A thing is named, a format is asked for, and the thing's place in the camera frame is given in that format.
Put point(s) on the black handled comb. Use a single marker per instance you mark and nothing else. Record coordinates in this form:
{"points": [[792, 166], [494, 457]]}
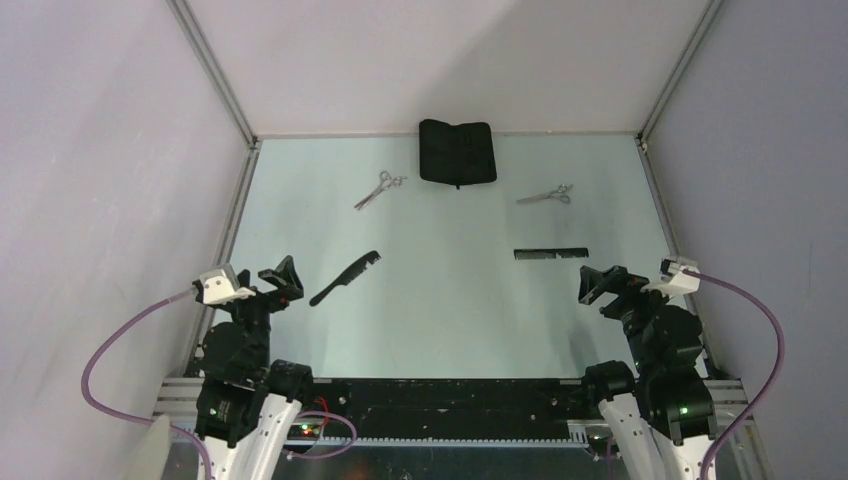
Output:
{"points": [[348, 275]]}

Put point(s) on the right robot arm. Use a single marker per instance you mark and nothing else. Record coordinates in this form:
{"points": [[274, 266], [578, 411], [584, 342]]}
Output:
{"points": [[660, 413]]}

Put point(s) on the left aluminium frame post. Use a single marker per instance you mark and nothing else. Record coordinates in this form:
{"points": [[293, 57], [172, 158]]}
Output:
{"points": [[198, 41]]}

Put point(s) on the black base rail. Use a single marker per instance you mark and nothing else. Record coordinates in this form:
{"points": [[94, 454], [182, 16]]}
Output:
{"points": [[459, 411]]}

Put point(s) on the aluminium frame post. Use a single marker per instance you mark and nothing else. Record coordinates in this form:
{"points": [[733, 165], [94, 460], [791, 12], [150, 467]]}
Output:
{"points": [[198, 41], [703, 26]]}

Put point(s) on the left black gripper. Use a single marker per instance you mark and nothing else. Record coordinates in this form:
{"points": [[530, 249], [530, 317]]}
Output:
{"points": [[285, 276]]}

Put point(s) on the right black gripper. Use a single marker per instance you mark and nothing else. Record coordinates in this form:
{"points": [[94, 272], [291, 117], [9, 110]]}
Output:
{"points": [[616, 278]]}

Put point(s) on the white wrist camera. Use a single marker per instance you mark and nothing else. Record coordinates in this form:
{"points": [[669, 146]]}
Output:
{"points": [[676, 277], [220, 286]]}

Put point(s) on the silver scissors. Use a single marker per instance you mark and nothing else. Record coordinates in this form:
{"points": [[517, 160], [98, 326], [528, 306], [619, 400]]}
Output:
{"points": [[386, 182], [560, 194]]}

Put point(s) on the right silver scissors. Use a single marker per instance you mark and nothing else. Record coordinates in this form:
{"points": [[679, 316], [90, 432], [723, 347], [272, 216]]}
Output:
{"points": [[560, 194]]}

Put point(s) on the left silver scissors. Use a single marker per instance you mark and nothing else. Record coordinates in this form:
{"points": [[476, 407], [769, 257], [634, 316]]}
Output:
{"points": [[386, 182]]}

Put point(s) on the black zippered tool case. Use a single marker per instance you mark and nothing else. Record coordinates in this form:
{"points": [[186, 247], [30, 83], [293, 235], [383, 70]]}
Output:
{"points": [[458, 155]]}

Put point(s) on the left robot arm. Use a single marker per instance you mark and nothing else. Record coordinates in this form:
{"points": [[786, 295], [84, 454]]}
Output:
{"points": [[248, 401]]}

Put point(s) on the right aluminium frame post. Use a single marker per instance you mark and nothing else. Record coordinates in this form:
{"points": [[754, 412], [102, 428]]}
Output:
{"points": [[703, 26]]}

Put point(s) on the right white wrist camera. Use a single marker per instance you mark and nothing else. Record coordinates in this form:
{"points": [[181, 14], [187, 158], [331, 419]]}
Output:
{"points": [[676, 277]]}

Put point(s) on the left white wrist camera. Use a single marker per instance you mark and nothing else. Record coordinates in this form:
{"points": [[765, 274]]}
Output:
{"points": [[220, 286]]}

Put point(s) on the black straight comb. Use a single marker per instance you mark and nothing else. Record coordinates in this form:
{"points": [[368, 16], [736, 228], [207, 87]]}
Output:
{"points": [[550, 253]]}

